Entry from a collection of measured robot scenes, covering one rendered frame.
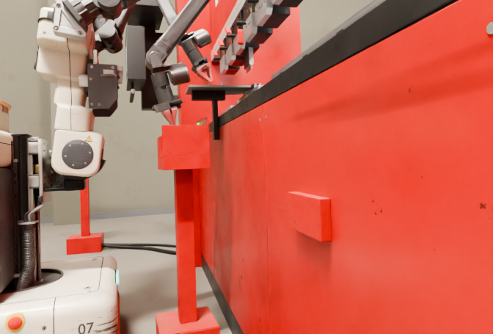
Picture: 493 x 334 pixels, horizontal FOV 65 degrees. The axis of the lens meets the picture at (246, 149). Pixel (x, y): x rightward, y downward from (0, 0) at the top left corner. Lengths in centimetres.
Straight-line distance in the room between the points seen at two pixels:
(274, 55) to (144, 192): 306
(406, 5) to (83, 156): 122
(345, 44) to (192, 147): 83
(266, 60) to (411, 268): 234
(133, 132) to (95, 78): 376
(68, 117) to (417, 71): 125
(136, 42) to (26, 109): 281
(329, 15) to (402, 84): 602
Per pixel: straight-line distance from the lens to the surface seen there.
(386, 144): 50
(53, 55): 158
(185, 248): 143
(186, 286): 146
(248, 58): 176
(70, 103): 155
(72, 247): 335
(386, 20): 52
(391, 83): 50
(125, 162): 522
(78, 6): 144
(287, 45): 281
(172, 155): 132
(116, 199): 524
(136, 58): 274
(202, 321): 150
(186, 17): 145
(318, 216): 65
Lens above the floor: 69
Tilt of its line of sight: 1 degrees up
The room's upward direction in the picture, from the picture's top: 2 degrees counter-clockwise
